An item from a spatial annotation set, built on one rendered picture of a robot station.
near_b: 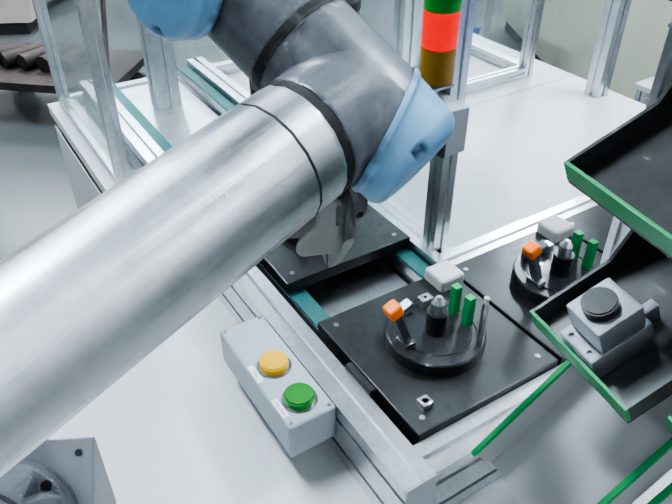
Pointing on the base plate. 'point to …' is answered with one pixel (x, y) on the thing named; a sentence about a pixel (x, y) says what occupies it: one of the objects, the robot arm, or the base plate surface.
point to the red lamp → (440, 31)
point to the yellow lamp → (437, 67)
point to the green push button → (299, 396)
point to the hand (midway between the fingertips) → (335, 251)
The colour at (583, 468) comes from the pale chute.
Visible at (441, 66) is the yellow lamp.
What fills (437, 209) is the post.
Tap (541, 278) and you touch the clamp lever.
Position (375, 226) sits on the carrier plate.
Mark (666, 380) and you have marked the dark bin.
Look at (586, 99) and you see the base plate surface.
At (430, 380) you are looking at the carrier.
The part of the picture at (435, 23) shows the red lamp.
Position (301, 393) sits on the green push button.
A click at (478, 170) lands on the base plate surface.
